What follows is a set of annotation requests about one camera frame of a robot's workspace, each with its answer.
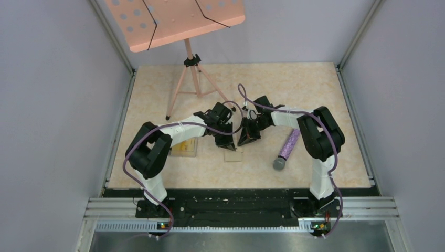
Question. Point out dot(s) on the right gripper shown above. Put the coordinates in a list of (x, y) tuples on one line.
[(247, 132)]

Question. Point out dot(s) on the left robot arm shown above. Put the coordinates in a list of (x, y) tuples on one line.
[(148, 151)]

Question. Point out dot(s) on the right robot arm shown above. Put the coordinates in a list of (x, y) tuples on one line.
[(321, 135)]

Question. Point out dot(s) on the pink music stand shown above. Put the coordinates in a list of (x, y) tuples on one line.
[(150, 24)]

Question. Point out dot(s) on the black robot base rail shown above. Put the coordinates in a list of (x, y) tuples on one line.
[(240, 207)]

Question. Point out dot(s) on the black stripe yellow card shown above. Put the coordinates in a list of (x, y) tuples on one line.
[(187, 147)]

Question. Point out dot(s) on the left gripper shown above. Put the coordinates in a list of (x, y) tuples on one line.
[(221, 143)]

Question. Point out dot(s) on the clear plastic card box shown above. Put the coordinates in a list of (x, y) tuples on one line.
[(185, 156)]

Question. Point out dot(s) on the purple glitter microphone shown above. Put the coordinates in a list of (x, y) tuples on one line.
[(285, 152)]

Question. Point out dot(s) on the grey slotted cable duct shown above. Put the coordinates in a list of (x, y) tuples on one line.
[(155, 227)]

